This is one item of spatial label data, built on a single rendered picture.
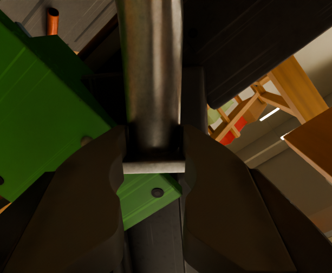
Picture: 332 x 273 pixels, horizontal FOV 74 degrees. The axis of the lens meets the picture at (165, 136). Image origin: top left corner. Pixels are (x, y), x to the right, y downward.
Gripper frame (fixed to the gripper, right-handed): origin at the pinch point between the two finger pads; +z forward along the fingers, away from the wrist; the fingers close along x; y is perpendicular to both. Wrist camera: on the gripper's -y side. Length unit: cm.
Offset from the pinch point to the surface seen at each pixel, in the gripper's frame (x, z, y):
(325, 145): 38, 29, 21
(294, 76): 50, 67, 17
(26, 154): -9.3, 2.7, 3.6
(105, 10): -14, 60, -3
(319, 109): 60, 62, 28
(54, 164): -7.5, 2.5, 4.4
